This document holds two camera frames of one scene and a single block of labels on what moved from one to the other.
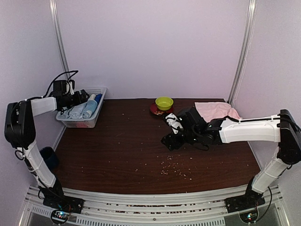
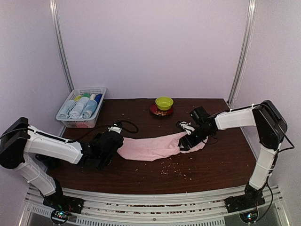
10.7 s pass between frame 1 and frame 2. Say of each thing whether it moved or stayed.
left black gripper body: moved
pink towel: moved
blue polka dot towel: stayed
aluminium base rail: stayed
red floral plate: stayed
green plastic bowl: stayed
